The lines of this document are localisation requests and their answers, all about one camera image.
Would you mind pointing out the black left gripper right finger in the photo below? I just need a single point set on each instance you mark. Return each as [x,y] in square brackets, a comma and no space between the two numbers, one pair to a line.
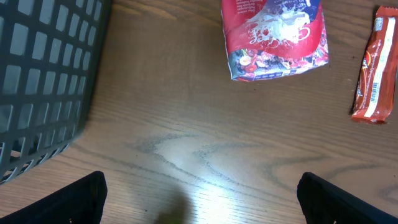
[323,202]

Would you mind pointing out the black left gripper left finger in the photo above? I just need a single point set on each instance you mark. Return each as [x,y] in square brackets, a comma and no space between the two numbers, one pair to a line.
[80,202]

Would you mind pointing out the orange brown snack bar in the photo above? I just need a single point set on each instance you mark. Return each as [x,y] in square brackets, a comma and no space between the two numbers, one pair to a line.
[374,98]

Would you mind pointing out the red purple snack packet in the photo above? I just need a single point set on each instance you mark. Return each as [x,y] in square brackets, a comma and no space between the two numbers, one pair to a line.
[268,39]

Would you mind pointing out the grey plastic mesh basket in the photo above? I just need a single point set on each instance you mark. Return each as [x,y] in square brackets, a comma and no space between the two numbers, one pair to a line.
[50,52]

